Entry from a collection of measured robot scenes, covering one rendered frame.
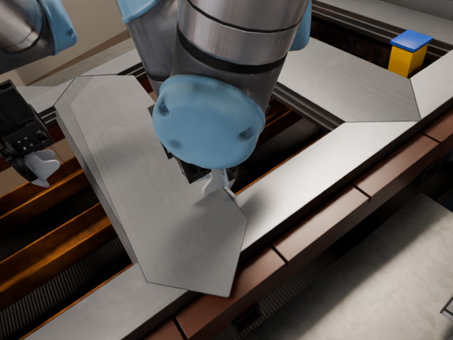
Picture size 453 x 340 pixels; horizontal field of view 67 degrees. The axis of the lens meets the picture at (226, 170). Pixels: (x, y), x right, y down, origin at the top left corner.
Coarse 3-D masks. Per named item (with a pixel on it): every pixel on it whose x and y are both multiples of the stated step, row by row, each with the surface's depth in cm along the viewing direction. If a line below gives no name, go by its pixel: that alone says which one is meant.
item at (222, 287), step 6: (234, 270) 49; (222, 276) 48; (228, 276) 48; (234, 276) 48; (216, 282) 48; (222, 282) 48; (228, 282) 48; (204, 288) 48; (210, 288) 48; (216, 288) 48; (222, 288) 47; (228, 288) 47; (210, 294) 47; (216, 294) 47; (222, 294) 47; (228, 294) 47
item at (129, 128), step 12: (132, 120) 77; (144, 120) 76; (96, 132) 77; (108, 132) 76; (120, 132) 75; (132, 132) 74; (96, 144) 74; (108, 144) 73; (120, 144) 72; (96, 156) 71
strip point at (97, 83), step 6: (96, 78) 93; (102, 78) 92; (108, 78) 92; (114, 78) 91; (120, 78) 91; (126, 78) 90; (90, 84) 91; (96, 84) 91; (102, 84) 90; (108, 84) 90; (84, 90) 90; (90, 90) 89; (96, 90) 89; (78, 96) 88; (84, 96) 88; (72, 102) 87
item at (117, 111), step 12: (132, 96) 84; (144, 96) 83; (108, 108) 82; (120, 108) 81; (132, 108) 80; (144, 108) 80; (84, 120) 81; (96, 120) 80; (108, 120) 79; (120, 120) 78; (84, 132) 78
